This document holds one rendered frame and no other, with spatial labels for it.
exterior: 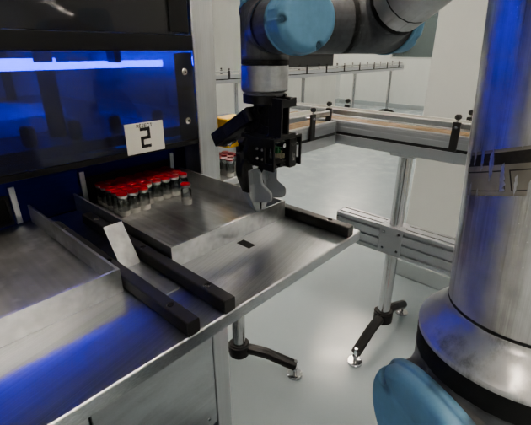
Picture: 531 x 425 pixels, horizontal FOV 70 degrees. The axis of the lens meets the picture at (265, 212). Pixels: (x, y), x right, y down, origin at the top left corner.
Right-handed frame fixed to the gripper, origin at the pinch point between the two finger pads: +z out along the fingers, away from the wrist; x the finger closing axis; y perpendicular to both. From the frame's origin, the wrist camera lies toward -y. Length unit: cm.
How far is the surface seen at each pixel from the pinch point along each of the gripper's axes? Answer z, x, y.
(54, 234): 2.3, -28.5, -20.3
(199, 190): 3.5, 4.2, -22.5
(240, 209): 3.5, 2.5, -7.0
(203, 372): 59, 2, -24
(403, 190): 22, 86, -8
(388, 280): 61, 86, -8
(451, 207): 45, 143, -5
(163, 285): 3.5, -23.7, 5.0
